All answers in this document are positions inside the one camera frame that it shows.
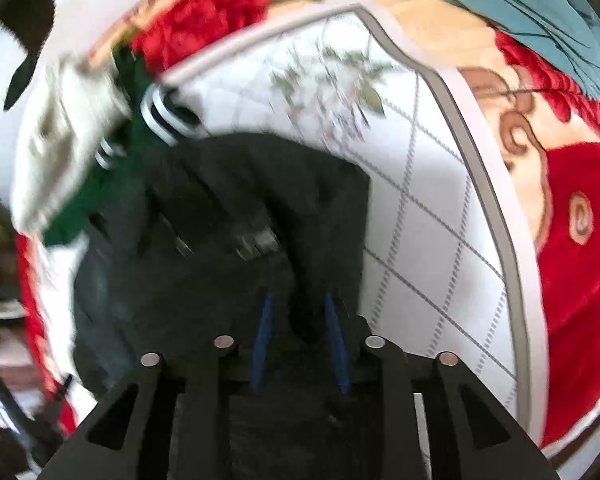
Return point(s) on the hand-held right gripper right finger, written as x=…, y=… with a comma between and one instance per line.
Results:
x=336, y=345

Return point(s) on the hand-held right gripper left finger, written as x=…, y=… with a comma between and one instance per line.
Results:
x=263, y=345

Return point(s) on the black jacket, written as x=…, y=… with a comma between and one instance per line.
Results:
x=220, y=240

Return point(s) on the white quilted bedspread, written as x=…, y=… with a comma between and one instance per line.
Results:
x=405, y=200

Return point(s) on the red floral plush blanket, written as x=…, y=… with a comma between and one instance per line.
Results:
x=570, y=240

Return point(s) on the green garment with striped cuffs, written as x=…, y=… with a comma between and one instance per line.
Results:
x=130, y=125

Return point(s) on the white fuzzy garment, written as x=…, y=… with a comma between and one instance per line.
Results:
x=60, y=135

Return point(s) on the teal quilt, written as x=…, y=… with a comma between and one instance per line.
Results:
x=505, y=5

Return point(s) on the black cloth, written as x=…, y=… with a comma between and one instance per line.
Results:
x=27, y=25

